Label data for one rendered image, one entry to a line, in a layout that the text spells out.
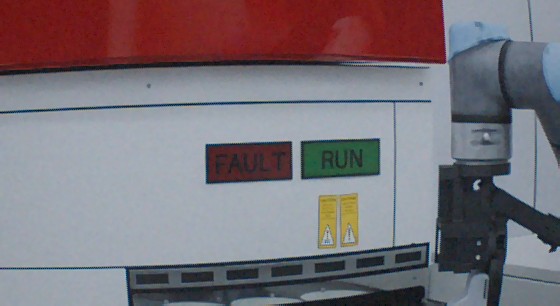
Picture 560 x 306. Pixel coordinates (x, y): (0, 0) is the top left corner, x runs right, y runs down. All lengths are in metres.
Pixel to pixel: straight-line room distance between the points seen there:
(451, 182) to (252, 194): 0.34
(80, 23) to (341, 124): 0.41
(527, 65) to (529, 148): 2.53
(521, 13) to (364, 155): 2.18
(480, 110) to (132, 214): 0.47
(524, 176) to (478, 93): 2.49
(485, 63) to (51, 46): 0.50
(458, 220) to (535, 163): 2.50
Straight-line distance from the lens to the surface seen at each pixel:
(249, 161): 1.51
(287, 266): 1.55
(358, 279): 1.59
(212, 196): 1.49
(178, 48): 1.42
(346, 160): 1.58
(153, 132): 1.46
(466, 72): 1.24
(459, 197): 1.25
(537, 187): 3.76
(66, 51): 1.37
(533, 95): 1.20
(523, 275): 1.48
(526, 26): 3.73
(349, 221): 1.59
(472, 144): 1.24
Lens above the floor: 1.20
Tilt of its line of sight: 3 degrees down
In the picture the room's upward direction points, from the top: 1 degrees counter-clockwise
